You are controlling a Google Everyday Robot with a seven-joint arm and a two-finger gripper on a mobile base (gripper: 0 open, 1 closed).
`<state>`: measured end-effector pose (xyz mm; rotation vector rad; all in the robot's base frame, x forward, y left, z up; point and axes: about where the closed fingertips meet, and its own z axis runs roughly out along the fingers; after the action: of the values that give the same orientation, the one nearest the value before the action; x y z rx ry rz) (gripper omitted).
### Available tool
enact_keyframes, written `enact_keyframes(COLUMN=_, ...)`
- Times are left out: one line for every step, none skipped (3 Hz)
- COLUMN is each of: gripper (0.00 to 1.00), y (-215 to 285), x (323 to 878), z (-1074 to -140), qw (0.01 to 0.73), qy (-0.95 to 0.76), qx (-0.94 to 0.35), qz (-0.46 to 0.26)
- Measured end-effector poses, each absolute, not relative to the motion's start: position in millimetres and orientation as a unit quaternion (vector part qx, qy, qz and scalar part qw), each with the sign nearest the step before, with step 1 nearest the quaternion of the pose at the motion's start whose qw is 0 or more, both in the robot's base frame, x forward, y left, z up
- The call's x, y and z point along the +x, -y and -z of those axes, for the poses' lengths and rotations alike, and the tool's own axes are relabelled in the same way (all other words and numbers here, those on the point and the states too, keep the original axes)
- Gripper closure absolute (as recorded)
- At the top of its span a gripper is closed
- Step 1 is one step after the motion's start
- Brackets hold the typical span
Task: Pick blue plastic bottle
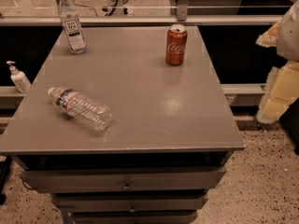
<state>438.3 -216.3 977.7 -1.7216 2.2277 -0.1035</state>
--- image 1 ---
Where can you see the bottom grey drawer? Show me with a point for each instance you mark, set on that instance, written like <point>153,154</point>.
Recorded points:
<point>158,217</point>

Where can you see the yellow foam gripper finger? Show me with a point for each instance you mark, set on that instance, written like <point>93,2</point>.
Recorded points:
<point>282,85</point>

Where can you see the lying clear plastic bottle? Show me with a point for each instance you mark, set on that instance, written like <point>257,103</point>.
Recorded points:
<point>76,105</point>

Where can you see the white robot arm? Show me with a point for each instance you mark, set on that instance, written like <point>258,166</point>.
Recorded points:
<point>281,89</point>

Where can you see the grey drawer cabinet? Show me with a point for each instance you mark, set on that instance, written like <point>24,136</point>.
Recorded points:
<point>163,116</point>

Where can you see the clear labelled water bottle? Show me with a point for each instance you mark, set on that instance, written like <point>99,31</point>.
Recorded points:
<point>72,27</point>

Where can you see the grey metal post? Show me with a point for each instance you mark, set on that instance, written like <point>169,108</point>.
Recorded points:
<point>182,10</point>

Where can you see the grey drawer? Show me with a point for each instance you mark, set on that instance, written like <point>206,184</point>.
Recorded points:
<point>158,217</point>
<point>138,179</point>
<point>130,203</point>

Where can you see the middle grey drawer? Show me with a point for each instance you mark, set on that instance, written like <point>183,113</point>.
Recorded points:
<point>130,203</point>

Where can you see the top grey drawer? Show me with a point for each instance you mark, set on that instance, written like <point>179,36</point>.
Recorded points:
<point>138,179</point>

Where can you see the horizontal metal rail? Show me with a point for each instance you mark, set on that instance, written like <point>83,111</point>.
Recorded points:
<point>147,21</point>

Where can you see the white pump dispenser bottle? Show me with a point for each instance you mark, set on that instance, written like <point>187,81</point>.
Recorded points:
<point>20,80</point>

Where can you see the red Coca-Cola can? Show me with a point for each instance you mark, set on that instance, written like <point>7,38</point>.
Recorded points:
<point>176,44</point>

